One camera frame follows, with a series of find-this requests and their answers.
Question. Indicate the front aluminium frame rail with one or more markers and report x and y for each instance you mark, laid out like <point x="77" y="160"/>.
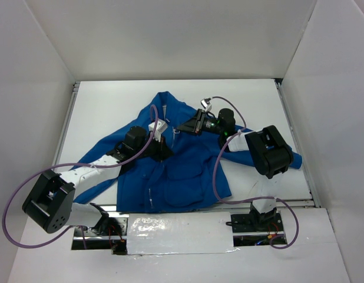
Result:
<point x="222" y="206"/>

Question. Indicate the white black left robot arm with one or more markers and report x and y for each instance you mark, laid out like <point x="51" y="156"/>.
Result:
<point x="51" y="204"/>

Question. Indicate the aluminium frame rail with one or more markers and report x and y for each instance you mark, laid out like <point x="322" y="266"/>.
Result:
<point x="66" y="123"/>
<point x="222" y="206"/>
<point x="293" y="129"/>

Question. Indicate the white front cover panel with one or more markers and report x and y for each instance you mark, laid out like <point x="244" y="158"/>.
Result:
<point x="179" y="233"/>

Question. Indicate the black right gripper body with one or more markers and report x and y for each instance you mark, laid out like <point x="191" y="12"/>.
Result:
<point x="197" y="122"/>

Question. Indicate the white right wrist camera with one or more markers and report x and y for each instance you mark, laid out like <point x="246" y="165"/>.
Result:
<point x="206" y="104"/>

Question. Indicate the blue zip-up jacket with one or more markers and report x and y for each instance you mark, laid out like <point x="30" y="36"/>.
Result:
<point x="183" y="181"/>

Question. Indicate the right aluminium frame rail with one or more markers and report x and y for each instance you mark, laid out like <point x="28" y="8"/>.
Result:
<point x="293" y="129"/>

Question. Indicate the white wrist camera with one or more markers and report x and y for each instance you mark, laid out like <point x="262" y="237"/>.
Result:
<point x="206" y="104"/>
<point x="158" y="128"/>

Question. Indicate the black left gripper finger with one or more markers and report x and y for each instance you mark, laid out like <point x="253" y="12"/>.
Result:
<point x="159" y="158"/>
<point x="166" y="152"/>

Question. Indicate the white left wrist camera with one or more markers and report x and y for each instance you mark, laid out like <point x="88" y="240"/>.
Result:
<point x="158" y="128"/>

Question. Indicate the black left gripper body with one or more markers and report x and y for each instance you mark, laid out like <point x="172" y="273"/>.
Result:
<point x="159" y="146"/>

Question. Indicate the left aluminium frame rail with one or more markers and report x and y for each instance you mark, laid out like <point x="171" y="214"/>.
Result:
<point x="66" y="123"/>

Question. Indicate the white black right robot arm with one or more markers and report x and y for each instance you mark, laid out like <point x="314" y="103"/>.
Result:
<point x="268" y="150"/>

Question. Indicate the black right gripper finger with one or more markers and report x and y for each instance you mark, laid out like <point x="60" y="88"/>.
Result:
<point x="192" y="133"/>
<point x="193" y="123"/>

